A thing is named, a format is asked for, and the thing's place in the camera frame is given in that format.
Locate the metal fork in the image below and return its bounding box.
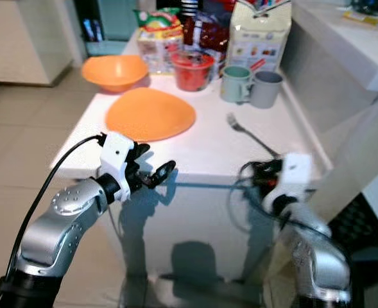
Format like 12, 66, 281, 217
226, 112, 282, 158

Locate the pale teal cabinet door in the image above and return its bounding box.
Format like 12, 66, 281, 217
99, 0, 141, 42

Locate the instant noodle multipack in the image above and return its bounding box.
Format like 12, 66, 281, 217
134, 8, 183, 73

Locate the red cup noodle tub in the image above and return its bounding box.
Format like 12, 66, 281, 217
169, 50, 215, 92

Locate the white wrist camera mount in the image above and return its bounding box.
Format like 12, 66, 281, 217
100, 132, 138, 203
262, 153, 313, 212

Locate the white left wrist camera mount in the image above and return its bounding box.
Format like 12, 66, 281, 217
100, 132, 138, 203

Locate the grey mug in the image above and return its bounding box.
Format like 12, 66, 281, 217
250, 69, 284, 108

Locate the white floor cabinet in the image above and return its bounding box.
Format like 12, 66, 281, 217
0, 0, 74, 87

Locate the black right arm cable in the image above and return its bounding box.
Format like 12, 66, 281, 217
237, 160, 331, 239

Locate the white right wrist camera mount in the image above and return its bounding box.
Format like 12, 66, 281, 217
262, 153, 313, 212

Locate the pale green mug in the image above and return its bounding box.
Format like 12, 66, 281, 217
219, 64, 255, 103

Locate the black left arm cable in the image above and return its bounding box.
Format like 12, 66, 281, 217
4, 133, 107, 302

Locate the dark red snack bag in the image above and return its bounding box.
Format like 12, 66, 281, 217
181, 13, 231, 62

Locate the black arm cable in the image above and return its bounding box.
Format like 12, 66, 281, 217
237, 160, 331, 239
4, 133, 107, 302

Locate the orange plate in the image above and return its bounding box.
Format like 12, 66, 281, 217
105, 88, 196, 142

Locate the cream rice bag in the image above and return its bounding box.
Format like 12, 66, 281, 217
227, 0, 292, 73

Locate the orange bowl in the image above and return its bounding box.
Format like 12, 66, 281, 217
82, 55, 149, 92

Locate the black lattice plastic stool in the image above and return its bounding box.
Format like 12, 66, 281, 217
330, 191, 378, 271

